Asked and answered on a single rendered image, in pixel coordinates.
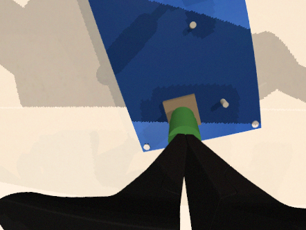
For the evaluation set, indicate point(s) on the blue circuit board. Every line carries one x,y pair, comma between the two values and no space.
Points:
182,66

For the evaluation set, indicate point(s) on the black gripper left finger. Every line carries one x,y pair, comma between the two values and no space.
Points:
151,202

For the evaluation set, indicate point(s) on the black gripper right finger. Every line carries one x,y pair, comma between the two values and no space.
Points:
220,198

